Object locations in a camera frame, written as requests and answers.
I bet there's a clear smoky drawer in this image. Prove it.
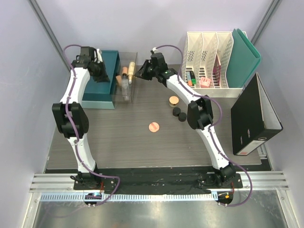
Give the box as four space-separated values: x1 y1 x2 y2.
112 52 137 103

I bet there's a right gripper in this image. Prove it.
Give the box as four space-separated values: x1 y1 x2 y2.
133 60 157 82

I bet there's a black lever arch binder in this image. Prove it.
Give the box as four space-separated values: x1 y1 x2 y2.
231 73 283 156

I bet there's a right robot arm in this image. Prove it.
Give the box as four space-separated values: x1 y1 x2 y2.
135 53 236 188

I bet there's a clear blue label bottle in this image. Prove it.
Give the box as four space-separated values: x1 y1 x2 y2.
122 78 130 101

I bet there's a gold lid cream jar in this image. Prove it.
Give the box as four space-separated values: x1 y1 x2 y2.
169 96 179 107

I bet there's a peach foundation bottle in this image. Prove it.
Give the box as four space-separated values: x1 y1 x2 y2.
116 75 122 87

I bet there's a white slotted cable duct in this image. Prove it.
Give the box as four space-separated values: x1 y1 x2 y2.
40 191 218 202

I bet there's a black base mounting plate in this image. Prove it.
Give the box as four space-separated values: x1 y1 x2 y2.
70 166 243 194

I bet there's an aluminium rail frame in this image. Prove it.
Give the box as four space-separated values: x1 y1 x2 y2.
30 171 289 195

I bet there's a round pink compact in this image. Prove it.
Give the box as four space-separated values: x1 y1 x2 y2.
148 122 160 133

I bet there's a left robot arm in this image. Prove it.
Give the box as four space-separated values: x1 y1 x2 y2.
52 46 110 190

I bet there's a small beige concealer tube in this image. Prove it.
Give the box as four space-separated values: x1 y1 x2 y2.
122 67 128 78

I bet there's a black round cap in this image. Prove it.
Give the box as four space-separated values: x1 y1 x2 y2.
178 112 187 122
172 107 181 117

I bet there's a green plastic folder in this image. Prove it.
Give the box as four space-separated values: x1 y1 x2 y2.
226 29 261 88

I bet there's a white file organizer rack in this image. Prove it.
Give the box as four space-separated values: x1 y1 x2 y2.
181 31 243 98

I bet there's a teal drawer organizer box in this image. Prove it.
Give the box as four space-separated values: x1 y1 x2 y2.
82 49 121 110

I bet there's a highlighter markers pack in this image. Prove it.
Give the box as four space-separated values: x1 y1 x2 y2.
186 71 196 86

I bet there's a cream gold pump bottle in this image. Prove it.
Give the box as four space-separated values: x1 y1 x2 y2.
127 61 135 84

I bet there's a magenta booklet in rack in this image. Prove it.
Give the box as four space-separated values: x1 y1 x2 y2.
212 54 221 87

